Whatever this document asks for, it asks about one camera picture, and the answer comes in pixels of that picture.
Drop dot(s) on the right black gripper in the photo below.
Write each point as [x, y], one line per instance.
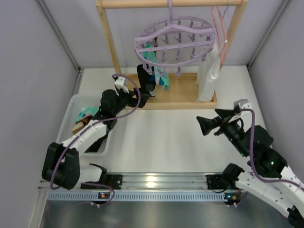
[221, 122]

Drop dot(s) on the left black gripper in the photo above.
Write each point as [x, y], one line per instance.
[138, 99]

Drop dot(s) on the green sock front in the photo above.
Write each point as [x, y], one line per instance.
[86, 112]

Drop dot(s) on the green sock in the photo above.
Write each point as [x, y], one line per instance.
[161, 78]
[86, 112]

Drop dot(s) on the purple round clip hanger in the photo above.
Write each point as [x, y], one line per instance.
[178, 42]

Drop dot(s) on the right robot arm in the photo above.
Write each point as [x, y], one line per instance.
[270, 179]

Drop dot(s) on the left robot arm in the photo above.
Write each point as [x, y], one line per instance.
[62, 166]

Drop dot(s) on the white cloth on hanger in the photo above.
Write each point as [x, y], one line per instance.
[207, 75]

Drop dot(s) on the brown socks in basket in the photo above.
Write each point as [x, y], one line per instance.
[81, 124]

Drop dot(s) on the green sock rear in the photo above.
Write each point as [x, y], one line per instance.
[161, 78]

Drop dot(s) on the white plastic basket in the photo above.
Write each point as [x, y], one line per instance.
[76, 105]

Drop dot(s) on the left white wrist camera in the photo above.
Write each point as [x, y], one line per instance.
[121, 84]

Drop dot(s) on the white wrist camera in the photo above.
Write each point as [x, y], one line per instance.
[121, 84]
[240, 109]

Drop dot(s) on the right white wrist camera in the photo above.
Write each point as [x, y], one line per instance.
[240, 109]

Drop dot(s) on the wooden clothes rack frame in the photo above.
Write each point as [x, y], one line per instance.
[183, 90]

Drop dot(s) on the pink wire hanger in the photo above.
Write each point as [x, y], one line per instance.
[222, 36]

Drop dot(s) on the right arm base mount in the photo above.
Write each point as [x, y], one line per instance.
[222, 182]

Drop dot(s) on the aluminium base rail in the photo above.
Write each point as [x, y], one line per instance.
[143, 181]

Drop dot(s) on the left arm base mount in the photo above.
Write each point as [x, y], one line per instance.
[111, 180]

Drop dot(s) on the grey slotted cable duct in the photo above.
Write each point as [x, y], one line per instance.
[142, 196]

